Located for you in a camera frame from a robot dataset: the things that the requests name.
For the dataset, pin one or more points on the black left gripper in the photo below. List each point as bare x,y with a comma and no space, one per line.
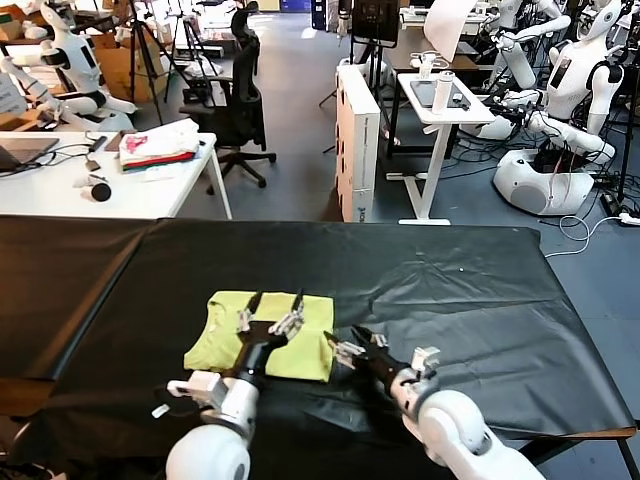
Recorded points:
255,350

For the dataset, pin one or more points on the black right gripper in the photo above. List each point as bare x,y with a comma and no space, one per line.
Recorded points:
382,367

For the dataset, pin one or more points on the yellow-green t-shirt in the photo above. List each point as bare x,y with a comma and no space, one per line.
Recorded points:
220,345

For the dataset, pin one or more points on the white humanoid robot raised arm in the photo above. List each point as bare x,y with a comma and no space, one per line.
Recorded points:
518,66

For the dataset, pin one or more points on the stack of folded clothes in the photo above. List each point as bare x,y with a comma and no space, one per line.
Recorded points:
160,145

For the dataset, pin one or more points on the black table cover cloth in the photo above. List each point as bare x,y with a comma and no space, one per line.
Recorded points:
50,275
450,300

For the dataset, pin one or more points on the tall white cardboard box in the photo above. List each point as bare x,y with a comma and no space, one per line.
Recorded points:
357,140

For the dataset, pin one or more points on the black ball-shaped device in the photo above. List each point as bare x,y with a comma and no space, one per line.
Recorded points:
100,193

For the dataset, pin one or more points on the white standing desk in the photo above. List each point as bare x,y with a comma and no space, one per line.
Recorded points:
440,125

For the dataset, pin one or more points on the white humanoid robot right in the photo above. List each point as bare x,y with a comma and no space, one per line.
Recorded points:
542,180

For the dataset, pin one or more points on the white humanoid robot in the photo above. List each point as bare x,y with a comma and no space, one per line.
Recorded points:
75,56
542,180

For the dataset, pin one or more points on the white work table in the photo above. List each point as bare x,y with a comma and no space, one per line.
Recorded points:
50,200

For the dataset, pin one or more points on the dark tablet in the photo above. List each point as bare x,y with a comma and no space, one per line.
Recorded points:
421,93

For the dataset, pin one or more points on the white bottle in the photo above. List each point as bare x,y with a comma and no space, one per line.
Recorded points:
441,96

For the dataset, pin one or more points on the small black device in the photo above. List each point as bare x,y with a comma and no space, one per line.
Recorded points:
460,102

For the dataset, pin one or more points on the white handheld controller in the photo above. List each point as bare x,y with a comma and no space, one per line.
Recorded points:
425,63

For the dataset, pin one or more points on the brown cardboard box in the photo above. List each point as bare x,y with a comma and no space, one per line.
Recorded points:
116,71

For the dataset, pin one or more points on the dark desk black legs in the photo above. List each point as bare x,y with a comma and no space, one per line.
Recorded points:
405,56

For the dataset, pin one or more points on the black high-back office chair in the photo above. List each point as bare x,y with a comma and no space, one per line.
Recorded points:
246,24

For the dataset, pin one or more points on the white power strip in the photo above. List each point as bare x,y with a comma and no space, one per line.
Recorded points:
630,219

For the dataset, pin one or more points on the grey laptop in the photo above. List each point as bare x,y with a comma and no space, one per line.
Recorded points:
25,148

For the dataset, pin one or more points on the black monitor on stand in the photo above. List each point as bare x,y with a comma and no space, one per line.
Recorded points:
375,20

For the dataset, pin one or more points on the white humanoid robot left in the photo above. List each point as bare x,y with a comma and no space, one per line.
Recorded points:
75,56

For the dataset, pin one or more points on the white curved sheet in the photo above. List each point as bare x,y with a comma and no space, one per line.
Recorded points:
450,25

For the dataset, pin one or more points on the black light stand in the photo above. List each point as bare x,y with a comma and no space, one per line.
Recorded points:
627,140

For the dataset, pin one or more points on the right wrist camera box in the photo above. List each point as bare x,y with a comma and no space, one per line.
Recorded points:
426,359

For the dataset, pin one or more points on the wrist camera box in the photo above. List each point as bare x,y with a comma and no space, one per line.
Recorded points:
205,387
426,359

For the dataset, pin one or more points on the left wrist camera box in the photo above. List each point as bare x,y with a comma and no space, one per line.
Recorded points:
205,387

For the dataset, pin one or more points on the black camera tripod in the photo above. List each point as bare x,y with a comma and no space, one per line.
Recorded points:
142,46

